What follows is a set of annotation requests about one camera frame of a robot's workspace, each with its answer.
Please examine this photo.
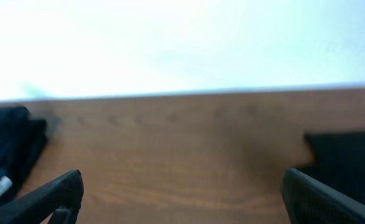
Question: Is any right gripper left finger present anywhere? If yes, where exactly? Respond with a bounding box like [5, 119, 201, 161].
[0, 170, 84, 224]

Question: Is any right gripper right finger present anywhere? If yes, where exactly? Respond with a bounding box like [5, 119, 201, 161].
[282, 169, 365, 224]

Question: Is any black garment pile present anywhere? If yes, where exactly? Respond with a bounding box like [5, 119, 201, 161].
[299, 131, 365, 205]

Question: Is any folded black shorts white trim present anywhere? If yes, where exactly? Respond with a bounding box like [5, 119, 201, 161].
[0, 119, 47, 206]

